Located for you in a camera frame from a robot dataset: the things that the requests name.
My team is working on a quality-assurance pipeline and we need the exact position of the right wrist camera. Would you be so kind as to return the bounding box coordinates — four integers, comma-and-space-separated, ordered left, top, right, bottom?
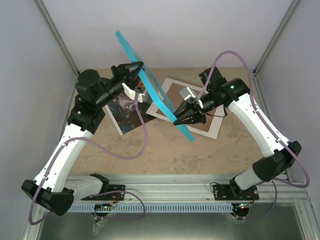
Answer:
180, 87, 203, 108

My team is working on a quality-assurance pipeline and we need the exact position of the right circuit board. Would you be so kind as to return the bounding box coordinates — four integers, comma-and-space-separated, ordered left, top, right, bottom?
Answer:
234, 202, 253, 209

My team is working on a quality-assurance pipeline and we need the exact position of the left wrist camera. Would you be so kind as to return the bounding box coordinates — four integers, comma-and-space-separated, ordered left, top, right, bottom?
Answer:
122, 81, 148, 103

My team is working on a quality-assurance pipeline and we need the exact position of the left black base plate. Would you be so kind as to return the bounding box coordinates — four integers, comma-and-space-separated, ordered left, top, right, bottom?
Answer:
79, 184, 126, 202

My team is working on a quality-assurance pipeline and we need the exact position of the white passe-partout mat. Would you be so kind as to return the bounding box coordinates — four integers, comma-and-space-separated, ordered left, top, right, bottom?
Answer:
145, 76, 224, 140

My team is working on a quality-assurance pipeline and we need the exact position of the aluminium rail beam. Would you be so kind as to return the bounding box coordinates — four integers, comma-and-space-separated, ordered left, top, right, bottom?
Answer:
65, 174, 310, 203

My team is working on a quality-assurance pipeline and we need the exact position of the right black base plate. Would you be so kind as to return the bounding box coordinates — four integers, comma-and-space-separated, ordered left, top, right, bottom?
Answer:
210, 182, 260, 201

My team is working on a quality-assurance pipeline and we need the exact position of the grey slotted cable duct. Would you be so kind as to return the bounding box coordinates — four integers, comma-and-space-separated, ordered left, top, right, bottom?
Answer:
68, 202, 233, 213

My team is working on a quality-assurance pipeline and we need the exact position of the wooden teal picture frame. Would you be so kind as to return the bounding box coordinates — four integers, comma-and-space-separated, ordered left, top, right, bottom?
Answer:
114, 30, 195, 143

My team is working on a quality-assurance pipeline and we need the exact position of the clear plastic bag scrap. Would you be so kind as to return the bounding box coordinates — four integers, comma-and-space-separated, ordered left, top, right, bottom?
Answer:
92, 219, 108, 236

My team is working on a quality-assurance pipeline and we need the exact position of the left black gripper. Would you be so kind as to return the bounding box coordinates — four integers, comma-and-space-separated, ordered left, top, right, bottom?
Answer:
96, 62, 145, 108

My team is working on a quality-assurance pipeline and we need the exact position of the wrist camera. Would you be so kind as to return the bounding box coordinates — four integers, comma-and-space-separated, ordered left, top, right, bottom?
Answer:
180, 87, 203, 108
122, 81, 148, 103

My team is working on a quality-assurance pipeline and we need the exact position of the left aluminium corner post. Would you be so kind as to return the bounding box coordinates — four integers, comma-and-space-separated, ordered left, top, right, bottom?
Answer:
34, 0, 79, 76

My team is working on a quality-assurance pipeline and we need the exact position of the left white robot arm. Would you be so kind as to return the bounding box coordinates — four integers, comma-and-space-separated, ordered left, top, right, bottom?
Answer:
21, 61, 144, 216

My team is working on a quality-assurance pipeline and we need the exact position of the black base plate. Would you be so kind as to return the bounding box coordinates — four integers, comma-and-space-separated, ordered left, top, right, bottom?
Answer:
79, 184, 126, 202
210, 182, 260, 201

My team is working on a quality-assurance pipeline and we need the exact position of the left circuit board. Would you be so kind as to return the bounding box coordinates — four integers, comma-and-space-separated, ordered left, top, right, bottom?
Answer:
93, 202, 117, 212

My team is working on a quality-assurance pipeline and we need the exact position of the brown cardboard backing board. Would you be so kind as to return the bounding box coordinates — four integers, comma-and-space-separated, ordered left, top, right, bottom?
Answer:
156, 83, 217, 133

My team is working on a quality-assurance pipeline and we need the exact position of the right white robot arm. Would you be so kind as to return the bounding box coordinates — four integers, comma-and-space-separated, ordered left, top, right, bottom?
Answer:
174, 67, 302, 200

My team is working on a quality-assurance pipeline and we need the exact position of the aluminium corner post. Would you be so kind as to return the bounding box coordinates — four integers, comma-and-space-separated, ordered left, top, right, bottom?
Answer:
34, 0, 79, 76
252, 0, 302, 76

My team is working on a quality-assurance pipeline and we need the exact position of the cat and books photo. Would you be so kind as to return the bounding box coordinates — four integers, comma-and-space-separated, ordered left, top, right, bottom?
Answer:
105, 80, 155, 135

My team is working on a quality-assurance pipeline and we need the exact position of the circuit board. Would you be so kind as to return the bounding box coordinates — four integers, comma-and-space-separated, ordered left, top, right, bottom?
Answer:
93, 202, 117, 212
234, 202, 253, 209

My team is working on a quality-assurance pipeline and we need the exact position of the right aluminium corner post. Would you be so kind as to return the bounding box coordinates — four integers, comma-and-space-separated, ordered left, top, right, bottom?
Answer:
252, 0, 302, 76

